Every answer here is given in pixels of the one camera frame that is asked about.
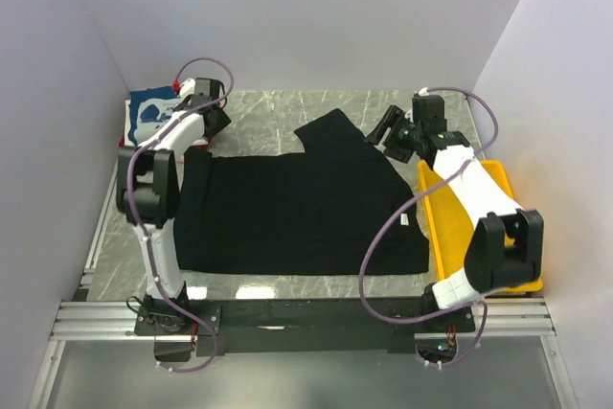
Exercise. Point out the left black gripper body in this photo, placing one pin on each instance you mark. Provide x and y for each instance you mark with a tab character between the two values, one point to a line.
221	122

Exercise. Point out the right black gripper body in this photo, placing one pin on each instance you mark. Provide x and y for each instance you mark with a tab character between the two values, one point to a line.
400	140

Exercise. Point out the black t shirt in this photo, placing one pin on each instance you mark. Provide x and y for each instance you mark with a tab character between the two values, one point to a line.
312	213

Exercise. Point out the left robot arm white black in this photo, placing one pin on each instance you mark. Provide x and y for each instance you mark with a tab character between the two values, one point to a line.
148	194

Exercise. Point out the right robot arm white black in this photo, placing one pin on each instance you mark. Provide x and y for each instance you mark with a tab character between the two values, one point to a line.
505	248

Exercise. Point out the blue mickey print t shirt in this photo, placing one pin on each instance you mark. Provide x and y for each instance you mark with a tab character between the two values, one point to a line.
150	111

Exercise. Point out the yellow plastic tray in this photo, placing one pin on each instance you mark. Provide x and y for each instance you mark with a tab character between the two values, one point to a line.
450	229

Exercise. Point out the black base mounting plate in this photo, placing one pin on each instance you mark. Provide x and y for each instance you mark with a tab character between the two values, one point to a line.
281	325

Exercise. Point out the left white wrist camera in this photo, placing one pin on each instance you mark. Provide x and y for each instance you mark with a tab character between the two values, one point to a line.
184	88

